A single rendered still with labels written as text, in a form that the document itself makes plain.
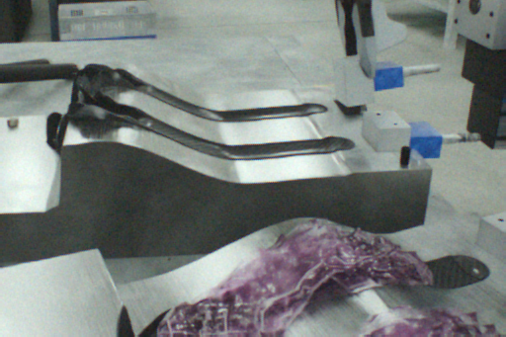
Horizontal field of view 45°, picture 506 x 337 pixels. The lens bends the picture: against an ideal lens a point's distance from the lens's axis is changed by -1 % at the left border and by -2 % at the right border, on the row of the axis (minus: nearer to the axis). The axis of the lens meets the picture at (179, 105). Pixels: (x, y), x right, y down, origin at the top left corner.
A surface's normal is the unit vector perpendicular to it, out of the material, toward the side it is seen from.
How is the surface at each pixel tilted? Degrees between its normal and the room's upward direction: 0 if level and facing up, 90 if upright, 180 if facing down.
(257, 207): 90
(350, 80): 82
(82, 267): 0
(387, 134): 90
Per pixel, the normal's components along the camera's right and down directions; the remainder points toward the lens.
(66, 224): 0.06, 0.36
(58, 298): -0.01, -0.93
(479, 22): -1.00, 0.04
